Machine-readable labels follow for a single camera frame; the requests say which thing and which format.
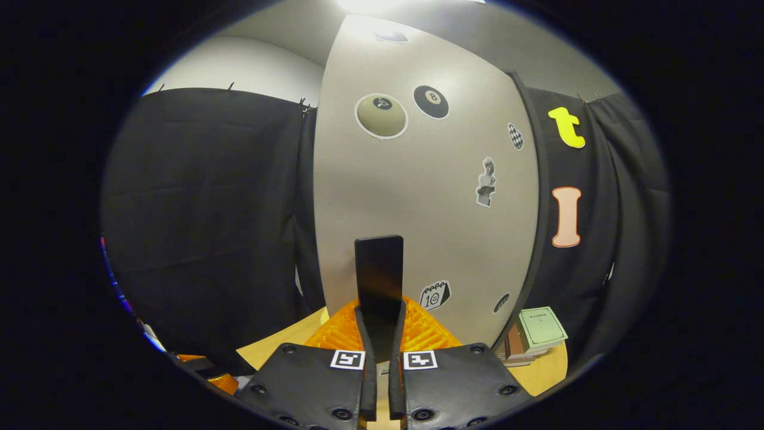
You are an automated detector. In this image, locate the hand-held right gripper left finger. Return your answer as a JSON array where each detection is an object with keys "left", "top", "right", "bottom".
[{"left": 235, "top": 302, "right": 378, "bottom": 430}]

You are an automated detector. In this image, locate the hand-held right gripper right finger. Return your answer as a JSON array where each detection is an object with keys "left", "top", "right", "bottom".
[{"left": 388, "top": 297, "right": 533, "bottom": 430}]

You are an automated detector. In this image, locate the black cabinet door handle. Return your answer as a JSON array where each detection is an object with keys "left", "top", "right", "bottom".
[{"left": 355, "top": 235, "right": 404, "bottom": 362}]

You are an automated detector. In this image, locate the beige cabinet door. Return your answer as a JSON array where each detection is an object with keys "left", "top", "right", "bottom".
[{"left": 313, "top": 15, "right": 541, "bottom": 350}]

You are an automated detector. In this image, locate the brown book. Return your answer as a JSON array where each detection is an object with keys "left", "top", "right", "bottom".
[{"left": 500, "top": 325, "right": 539, "bottom": 367}]

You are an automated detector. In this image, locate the black backdrop cloth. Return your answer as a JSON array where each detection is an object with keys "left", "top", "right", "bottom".
[{"left": 100, "top": 88, "right": 672, "bottom": 383}]

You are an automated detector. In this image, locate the green notebook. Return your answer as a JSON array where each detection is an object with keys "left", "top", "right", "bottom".
[{"left": 517, "top": 306, "right": 569, "bottom": 351}]

